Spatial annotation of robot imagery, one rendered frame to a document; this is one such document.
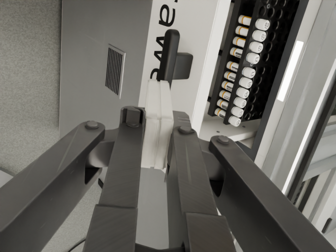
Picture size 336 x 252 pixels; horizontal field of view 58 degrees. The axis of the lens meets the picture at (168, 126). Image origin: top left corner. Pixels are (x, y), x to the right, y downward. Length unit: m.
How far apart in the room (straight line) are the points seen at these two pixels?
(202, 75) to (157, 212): 0.46
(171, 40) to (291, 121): 0.21
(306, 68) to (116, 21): 0.51
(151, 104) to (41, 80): 1.10
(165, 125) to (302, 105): 0.30
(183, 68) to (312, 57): 0.17
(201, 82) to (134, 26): 0.42
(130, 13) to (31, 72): 0.60
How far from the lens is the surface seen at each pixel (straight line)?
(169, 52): 0.31
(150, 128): 0.15
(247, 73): 0.41
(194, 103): 0.33
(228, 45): 0.43
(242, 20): 0.42
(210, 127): 0.48
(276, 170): 0.47
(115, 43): 0.80
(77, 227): 1.75
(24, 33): 1.20
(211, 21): 0.32
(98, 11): 0.89
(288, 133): 0.45
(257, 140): 0.48
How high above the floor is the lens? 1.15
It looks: 43 degrees down
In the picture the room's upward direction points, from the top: 126 degrees clockwise
